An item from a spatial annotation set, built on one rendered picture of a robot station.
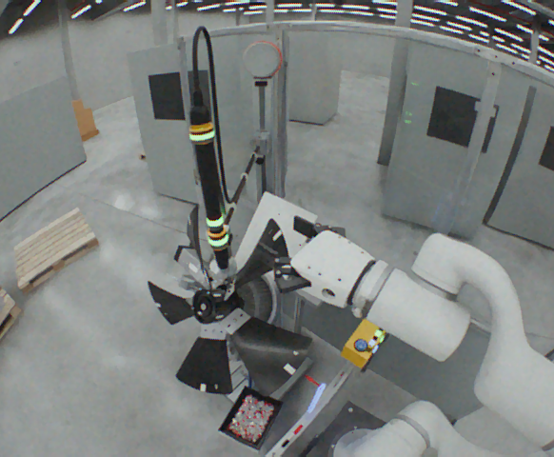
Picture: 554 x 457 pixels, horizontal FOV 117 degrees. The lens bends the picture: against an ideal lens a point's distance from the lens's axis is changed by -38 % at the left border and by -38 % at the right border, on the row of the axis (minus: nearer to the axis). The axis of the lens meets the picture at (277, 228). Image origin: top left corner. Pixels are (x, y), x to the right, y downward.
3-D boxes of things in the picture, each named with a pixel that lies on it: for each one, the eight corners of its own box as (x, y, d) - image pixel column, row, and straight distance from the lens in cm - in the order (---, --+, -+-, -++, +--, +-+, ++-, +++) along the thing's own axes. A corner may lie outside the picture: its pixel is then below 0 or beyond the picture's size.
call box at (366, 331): (359, 328, 117) (366, 315, 108) (379, 341, 117) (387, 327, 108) (339, 356, 109) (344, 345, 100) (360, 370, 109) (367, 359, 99)
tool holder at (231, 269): (216, 251, 75) (210, 224, 68) (241, 254, 73) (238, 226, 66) (207, 276, 69) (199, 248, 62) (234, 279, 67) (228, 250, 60)
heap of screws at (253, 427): (247, 393, 119) (246, 390, 114) (278, 407, 116) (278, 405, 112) (225, 431, 116) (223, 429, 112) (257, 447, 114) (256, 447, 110)
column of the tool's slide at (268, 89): (265, 318, 230) (254, 76, 123) (274, 319, 229) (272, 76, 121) (264, 324, 227) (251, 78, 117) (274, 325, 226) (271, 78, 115)
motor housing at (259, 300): (224, 307, 122) (202, 310, 113) (244, 262, 114) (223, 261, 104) (261, 338, 112) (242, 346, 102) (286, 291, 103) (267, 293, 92)
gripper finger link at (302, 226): (323, 247, 46) (292, 229, 49) (332, 237, 48) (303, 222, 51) (325, 232, 44) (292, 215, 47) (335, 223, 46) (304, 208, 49)
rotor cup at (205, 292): (216, 280, 103) (190, 280, 94) (247, 289, 94) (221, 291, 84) (210, 316, 106) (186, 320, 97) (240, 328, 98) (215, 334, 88)
